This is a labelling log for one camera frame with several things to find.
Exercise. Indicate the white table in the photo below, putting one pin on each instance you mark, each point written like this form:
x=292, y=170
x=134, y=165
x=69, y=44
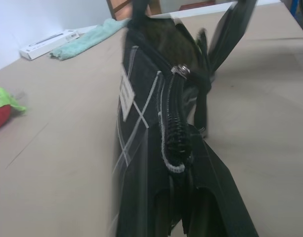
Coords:
x=190, y=12

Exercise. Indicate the brown wooden chair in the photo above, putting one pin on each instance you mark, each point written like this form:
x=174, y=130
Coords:
x=121, y=8

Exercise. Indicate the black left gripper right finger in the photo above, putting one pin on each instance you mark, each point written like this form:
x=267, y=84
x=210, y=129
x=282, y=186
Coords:
x=215, y=197

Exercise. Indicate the red flat object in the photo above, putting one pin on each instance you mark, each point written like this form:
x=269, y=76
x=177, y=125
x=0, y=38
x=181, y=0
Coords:
x=188, y=7

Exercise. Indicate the white flat cardboard box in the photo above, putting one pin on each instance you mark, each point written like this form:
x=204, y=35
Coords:
x=48, y=43

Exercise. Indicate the black grid zipper pouch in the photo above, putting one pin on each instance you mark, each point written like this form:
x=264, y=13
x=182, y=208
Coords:
x=141, y=81

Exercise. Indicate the mint green towel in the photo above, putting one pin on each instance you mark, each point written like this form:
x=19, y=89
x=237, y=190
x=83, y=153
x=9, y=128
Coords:
x=89, y=39

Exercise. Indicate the red strawberry plush toy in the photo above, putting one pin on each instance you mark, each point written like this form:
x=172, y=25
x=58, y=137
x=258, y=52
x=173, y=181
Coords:
x=0, y=111

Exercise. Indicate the blue metal frame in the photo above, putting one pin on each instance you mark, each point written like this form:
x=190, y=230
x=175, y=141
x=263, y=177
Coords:
x=293, y=7

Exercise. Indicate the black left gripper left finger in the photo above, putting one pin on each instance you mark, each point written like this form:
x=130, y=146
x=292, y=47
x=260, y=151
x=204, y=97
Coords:
x=139, y=197

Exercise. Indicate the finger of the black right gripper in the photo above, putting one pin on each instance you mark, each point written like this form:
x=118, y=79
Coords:
x=230, y=37
x=140, y=8

